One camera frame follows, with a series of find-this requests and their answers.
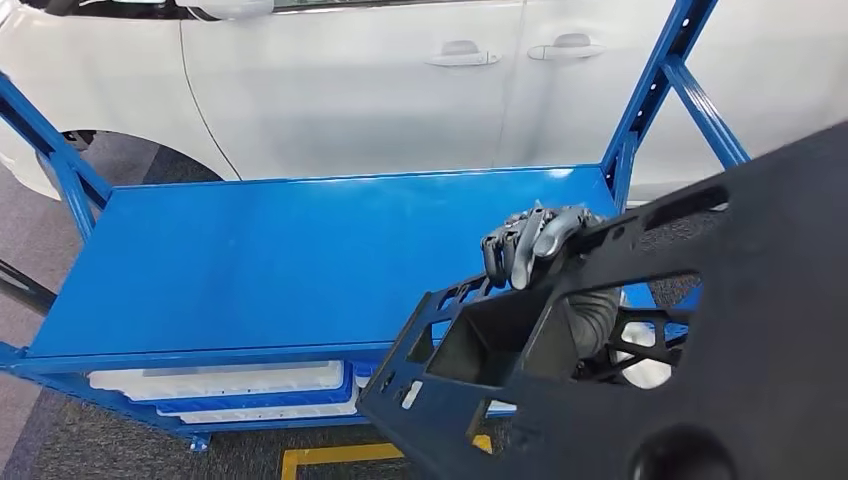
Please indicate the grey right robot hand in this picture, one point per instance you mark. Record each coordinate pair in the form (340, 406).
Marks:
(530, 238)

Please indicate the white plastic bin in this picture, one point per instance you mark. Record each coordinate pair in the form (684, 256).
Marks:
(232, 384)
(265, 415)
(501, 407)

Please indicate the white car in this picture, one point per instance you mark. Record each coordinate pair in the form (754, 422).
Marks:
(331, 99)

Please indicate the blue metal shelf rack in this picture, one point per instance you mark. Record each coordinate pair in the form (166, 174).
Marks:
(265, 265)

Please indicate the black plastic car part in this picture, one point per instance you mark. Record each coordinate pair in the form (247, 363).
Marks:
(762, 331)

